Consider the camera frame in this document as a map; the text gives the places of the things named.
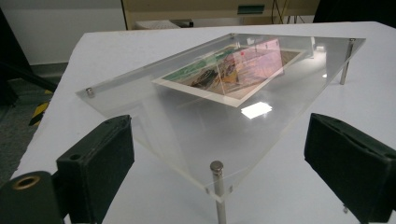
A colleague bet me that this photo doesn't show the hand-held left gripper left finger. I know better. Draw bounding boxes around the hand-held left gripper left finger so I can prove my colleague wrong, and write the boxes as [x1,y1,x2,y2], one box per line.
[55,114,135,224]

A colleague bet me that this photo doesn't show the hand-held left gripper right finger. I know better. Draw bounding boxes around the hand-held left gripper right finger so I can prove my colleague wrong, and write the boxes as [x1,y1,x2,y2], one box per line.
[304,112,396,224]

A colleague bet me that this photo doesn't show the clear acrylic photo frame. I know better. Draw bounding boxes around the clear acrylic photo frame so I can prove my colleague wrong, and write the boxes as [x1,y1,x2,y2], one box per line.
[75,32,367,224]

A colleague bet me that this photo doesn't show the left yellow clamp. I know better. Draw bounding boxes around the left yellow clamp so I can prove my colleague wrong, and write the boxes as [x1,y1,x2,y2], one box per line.
[28,90,53,127]

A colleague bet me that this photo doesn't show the black metal stand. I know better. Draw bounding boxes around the black metal stand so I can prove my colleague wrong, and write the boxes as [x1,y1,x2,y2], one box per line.
[0,60,59,93]

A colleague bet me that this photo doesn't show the white table cover board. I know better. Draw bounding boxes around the white table cover board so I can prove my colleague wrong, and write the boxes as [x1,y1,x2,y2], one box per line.
[10,21,396,224]

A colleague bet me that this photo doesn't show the white cabinet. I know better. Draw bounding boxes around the white cabinet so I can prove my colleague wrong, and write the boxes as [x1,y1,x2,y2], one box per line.
[0,0,127,66]

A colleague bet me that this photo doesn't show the black curtain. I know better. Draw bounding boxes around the black curtain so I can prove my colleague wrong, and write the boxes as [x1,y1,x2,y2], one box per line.
[0,8,33,106]
[312,0,396,29]

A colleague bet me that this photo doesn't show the painting print of boats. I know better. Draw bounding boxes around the painting print of boats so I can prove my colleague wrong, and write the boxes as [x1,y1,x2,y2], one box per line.
[151,43,308,108]

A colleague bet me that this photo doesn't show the light wooden desk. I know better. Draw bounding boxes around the light wooden desk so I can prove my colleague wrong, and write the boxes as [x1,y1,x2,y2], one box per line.
[120,0,321,31]

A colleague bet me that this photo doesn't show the hanging black cables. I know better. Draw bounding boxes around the hanging black cables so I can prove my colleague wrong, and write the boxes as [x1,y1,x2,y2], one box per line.
[270,0,306,25]

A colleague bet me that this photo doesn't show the dark drawer handle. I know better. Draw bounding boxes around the dark drawer handle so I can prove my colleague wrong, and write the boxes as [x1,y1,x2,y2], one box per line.
[236,4,266,15]

